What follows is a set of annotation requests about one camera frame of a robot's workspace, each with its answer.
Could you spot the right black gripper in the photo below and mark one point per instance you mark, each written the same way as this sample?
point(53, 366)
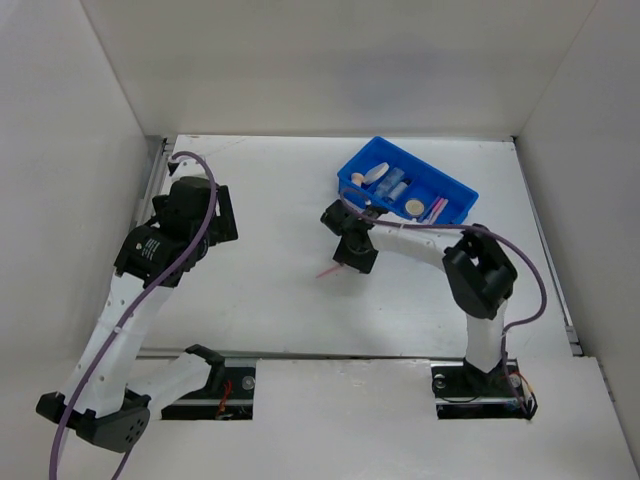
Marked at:
point(365, 263)

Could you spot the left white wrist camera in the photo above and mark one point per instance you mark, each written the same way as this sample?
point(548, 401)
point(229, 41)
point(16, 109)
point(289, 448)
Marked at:
point(185, 166)

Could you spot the round powder compact jar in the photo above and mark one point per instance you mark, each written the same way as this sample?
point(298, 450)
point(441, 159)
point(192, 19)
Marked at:
point(414, 207)

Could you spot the blue plastic organizer tray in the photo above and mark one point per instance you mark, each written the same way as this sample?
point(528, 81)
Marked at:
point(427, 182)

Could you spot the round white powder puff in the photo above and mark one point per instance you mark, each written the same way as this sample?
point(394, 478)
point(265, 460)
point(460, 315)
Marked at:
point(375, 173)

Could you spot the clear plastic bottle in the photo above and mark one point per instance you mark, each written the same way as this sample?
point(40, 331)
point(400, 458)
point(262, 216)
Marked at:
point(390, 180)

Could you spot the beige makeup sponge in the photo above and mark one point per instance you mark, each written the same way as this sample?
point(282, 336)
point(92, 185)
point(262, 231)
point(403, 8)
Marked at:
point(359, 179)

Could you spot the light pink stick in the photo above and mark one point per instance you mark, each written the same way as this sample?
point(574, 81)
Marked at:
point(436, 210)

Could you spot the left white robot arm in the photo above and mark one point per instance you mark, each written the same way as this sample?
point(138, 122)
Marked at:
point(100, 401)

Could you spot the pink brush black bristles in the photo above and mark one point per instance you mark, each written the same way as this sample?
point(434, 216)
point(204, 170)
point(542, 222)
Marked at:
point(329, 271)

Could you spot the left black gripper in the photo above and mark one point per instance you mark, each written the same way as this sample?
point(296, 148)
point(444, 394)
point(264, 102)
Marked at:
point(222, 225)

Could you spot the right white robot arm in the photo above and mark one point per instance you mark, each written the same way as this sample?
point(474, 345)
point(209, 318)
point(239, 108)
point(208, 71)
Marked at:
point(479, 274)

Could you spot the pink applicator brush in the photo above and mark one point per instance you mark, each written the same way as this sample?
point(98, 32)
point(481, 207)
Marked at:
point(430, 209)

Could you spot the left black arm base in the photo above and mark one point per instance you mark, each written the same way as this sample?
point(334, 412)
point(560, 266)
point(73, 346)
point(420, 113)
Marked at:
point(227, 395)

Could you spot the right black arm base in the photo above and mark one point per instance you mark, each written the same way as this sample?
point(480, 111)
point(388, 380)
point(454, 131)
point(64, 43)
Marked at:
point(463, 393)

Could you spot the clear vial black cap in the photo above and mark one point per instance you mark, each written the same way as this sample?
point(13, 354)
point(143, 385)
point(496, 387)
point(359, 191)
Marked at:
point(397, 191)

